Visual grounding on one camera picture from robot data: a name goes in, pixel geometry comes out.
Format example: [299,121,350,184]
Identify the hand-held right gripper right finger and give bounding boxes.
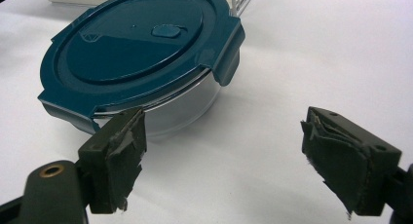
[300,106,403,217]

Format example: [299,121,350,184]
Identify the round glass food container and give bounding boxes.
[94,50,242,142]

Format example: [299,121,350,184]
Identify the round container with teal lid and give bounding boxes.
[37,0,246,135]

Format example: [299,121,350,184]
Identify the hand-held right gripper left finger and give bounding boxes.
[77,106,148,215]

